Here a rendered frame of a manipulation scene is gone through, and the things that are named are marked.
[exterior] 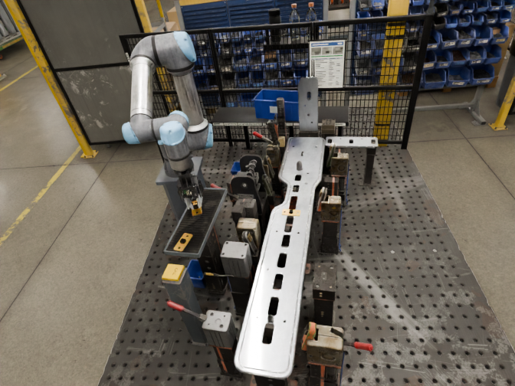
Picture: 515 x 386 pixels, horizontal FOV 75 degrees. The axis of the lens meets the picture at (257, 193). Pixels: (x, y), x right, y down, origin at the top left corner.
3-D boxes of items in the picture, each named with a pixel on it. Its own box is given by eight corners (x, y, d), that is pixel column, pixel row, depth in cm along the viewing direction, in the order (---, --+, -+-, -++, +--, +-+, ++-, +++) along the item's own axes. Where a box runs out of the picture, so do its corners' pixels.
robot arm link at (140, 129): (123, 33, 132) (117, 133, 110) (151, 28, 132) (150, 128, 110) (135, 57, 142) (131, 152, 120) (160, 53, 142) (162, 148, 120)
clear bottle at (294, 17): (300, 40, 207) (298, 4, 194) (289, 41, 209) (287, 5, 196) (300, 37, 212) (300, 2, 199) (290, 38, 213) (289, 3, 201)
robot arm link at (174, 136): (183, 117, 109) (182, 129, 102) (191, 145, 116) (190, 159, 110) (159, 120, 109) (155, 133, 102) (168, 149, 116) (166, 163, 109)
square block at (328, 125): (332, 174, 220) (335, 125, 197) (320, 173, 222) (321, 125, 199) (333, 166, 226) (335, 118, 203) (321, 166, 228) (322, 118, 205)
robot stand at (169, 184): (176, 237, 192) (155, 182, 167) (184, 212, 208) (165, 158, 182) (211, 235, 190) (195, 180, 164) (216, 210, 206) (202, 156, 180)
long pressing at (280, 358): (300, 383, 99) (300, 381, 98) (227, 370, 105) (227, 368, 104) (326, 138, 201) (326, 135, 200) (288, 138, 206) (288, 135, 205)
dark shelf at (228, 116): (348, 126, 206) (349, 122, 204) (210, 125, 227) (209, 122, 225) (349, 109, 222) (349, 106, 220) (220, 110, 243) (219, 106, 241)
